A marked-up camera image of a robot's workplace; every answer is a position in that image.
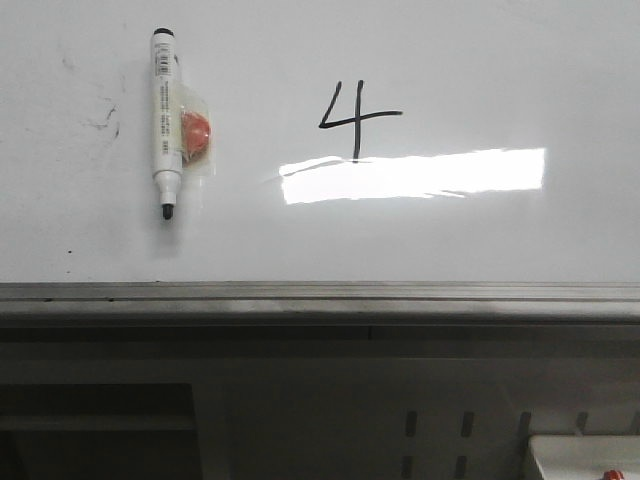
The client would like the red round magnet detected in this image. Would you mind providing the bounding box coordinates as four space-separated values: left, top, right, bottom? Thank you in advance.
182 112 211 155

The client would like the clear adhesive tape piece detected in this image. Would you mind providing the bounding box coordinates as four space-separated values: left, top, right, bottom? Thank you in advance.
179 84 214 177

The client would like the grey metal whiteboard tray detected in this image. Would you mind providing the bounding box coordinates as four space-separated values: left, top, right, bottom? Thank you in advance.
1 281 639 330

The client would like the small red object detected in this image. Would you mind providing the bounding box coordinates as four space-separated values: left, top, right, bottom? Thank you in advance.
602 469 625 480

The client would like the white plastic bin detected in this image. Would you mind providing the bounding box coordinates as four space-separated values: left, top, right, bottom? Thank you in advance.
523 435 639 480

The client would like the white whiteboard marker pen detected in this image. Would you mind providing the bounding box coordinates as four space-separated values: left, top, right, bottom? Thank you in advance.
150 27 183 220

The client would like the white whiteboard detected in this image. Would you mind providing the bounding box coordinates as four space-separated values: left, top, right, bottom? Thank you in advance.
1 1 639 282

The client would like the white slotted metal panel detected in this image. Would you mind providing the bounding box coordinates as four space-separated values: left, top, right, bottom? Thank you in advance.
192 358 639 479

